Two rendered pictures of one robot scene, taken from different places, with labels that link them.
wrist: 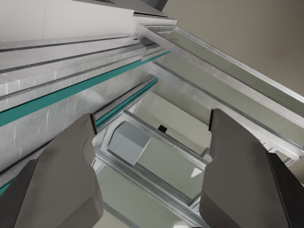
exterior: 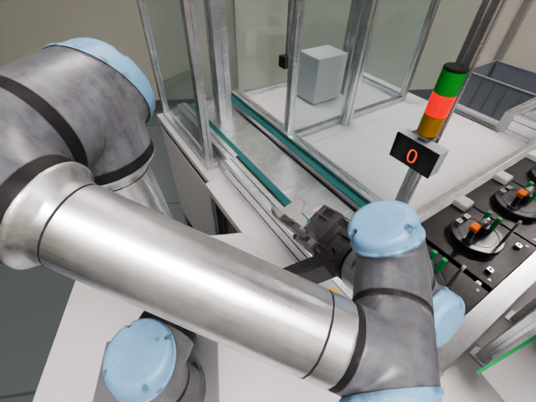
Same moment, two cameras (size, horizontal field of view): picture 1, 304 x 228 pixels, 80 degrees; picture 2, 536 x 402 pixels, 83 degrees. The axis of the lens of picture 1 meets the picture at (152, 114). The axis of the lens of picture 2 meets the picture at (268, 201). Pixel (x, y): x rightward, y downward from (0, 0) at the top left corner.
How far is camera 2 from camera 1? 0.56 m
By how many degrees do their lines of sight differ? 38
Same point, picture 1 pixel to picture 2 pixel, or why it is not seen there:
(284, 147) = not seen: outside the picture
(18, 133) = not seen: hidden behind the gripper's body
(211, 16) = (76, 26)
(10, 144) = not seen: hidden behind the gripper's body
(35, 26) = (269, 242)
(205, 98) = (218, 41)
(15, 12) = (269, 253)
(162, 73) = (224, 106)
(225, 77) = (197, 74)
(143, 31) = (210, 163)
